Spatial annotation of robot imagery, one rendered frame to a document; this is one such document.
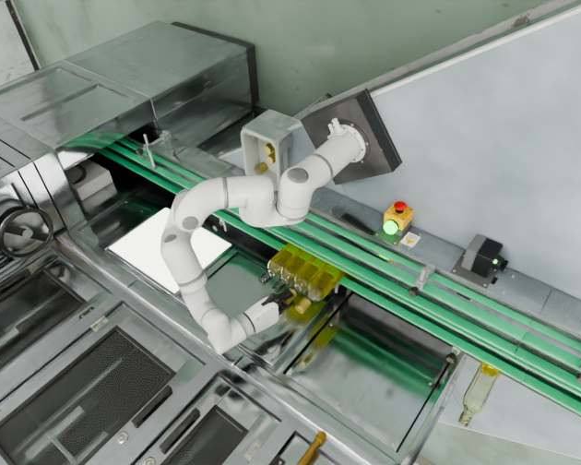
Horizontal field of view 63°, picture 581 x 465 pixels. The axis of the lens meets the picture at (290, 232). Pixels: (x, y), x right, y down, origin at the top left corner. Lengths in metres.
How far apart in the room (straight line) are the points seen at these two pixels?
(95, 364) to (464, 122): 1.39
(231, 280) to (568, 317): 1.10
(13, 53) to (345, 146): 4.02
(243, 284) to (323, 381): 0.48
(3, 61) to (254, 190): 3.99
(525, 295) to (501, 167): 0.38
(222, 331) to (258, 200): 0.41
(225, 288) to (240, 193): 0.62
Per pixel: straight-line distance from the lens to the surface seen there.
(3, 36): 5.00
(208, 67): 2.49
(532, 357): 1.50
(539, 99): 1.27
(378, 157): 1.45
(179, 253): 1.30
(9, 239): 2.15
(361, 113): 1.41
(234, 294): 1.76
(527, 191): 1.39
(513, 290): 1.51
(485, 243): 1.50
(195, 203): 1.22
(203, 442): 1.55
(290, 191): 1.26
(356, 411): 1.55
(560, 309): 1.52
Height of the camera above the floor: 1.88
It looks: 34 degrees down
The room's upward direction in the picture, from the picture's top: 133 degrees counter-clockwise
